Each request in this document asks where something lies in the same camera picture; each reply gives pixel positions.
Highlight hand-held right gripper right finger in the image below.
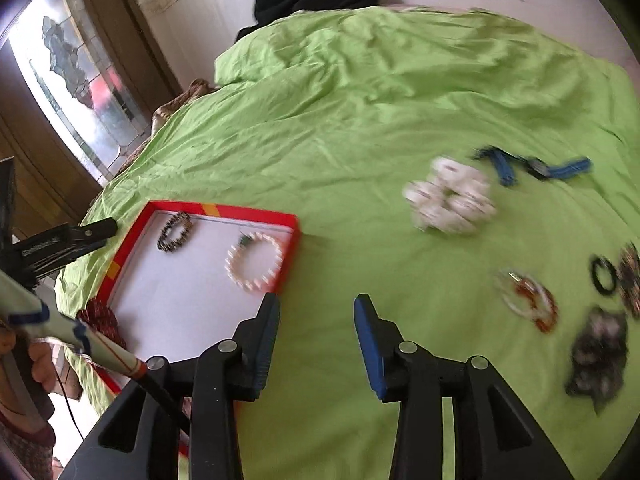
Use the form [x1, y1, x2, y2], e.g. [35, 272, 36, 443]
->
[353, 294, 576, 480]

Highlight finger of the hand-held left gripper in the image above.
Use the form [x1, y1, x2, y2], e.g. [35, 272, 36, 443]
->
[19, 217, 119, 275]

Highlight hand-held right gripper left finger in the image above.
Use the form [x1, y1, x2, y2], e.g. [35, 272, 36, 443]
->
[60, 292, 281, 480]

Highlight pearl bracelet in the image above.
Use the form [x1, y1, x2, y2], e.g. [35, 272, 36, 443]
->
[225, 231, 285, 295]

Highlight dark beaded bracelet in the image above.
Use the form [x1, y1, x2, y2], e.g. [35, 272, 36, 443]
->
[156, 212, 194, 252]

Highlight dark red dotted scrunchie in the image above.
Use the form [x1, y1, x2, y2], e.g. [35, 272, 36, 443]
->
[77, 297, 129, 349]

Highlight red cardboard box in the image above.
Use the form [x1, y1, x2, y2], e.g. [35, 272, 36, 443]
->
[97, 201, 303, 458]

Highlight white scrunchie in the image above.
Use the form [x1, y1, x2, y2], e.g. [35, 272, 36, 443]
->
[402, 156, 497, 235]

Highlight red and white bracelet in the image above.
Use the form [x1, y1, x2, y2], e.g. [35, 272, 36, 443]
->
[492, 269, 560, 334]

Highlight grey scrunchie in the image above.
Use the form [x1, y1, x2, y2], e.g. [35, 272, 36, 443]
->
[564, 307, 630, 416]

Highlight black hair tie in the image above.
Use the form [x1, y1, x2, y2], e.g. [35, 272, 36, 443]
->
[590, 255, 624, 295]

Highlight black hair claw clips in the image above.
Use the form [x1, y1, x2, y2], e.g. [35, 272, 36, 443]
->
[617, 242, 640, 319]

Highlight person's left hand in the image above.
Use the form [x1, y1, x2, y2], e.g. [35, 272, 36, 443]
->
[27, 342, 57, 411]

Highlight wooden door with leaded glass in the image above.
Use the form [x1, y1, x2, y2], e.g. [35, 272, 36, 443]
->
[0, 0, 186, 246]

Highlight brown patterned blanket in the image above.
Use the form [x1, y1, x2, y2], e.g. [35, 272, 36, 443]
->
[149, 79, 219, 135]

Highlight patterned garment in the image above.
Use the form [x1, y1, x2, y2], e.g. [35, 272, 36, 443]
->
[0, 400, 57, 480]

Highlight green bed sheet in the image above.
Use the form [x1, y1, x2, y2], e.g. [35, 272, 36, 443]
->
[55, 5, 640, 480]

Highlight white striped sleeved cable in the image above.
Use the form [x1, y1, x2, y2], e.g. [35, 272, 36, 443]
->
[0, 271, 192, 433]

